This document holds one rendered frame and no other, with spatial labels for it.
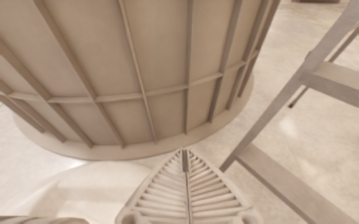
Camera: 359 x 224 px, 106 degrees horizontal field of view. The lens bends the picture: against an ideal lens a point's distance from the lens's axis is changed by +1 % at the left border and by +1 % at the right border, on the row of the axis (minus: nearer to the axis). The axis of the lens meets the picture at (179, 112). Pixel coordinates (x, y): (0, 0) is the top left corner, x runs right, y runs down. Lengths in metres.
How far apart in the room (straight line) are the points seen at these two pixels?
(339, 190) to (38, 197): 1.21
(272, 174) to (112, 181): 0.48
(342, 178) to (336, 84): 0.82
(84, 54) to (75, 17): 0.10
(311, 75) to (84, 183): 0.60
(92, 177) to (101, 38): 0.40
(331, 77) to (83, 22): 0.60
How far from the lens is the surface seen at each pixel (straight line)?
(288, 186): 0.57
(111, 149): 0.92
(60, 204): 0.57
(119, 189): 0.45
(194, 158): 0.16
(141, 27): 0.49
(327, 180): 1.10
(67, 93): 0.70
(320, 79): 0.40
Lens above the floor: 0.76
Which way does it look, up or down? 47 degrees down
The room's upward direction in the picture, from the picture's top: 1 degrees counter-clockwise
